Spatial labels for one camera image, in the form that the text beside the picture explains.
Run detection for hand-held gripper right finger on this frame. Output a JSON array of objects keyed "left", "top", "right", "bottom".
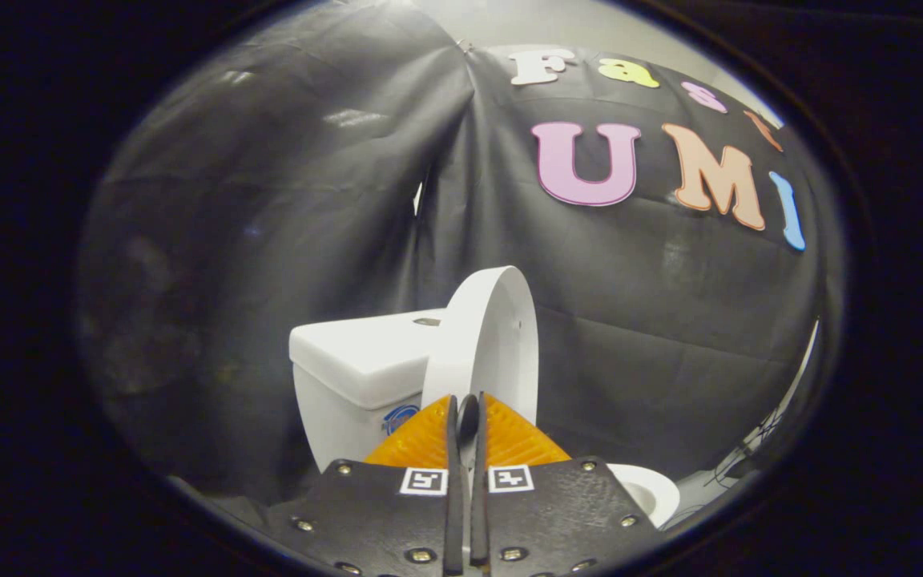
[{"left": 470, "top": 391, "right": 663, "bottom": 577}]

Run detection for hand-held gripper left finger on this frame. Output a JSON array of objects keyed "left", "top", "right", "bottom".
[{"left": 265, "top": 393, "right": 466, "bottom": 577}]

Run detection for white toilet lid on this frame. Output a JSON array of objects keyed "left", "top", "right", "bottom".
[{"left": 421, "top": 266, "right": 540, "bottom": 470}]

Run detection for white toilet seat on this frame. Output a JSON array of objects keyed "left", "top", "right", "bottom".
[{"left": 607, "top": 463, "right": 680, "bottom": 528}]

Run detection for white toilet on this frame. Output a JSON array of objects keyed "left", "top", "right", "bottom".
[{"left": 289, "top": 309, "right": 680, "bottom": 530}]

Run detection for black backdrop cloth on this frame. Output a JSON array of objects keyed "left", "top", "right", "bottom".
[{"left": 77, "top": 0, "right": 839, "bottom": 522}]

